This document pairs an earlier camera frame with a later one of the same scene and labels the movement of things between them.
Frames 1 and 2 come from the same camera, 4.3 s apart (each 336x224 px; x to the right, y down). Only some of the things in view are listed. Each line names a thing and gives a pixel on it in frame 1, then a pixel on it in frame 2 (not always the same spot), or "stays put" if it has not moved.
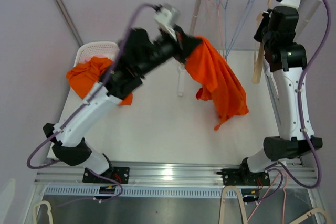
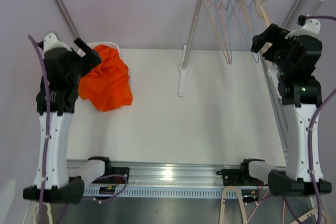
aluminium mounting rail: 169,179 stays put
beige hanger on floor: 241,203 stays put
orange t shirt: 219,84 -> 107,86
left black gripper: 184,45 -> 90,61
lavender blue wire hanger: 249,3 -> 250,42
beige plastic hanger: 259,50 -> 259,9
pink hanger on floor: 285,198 stays put
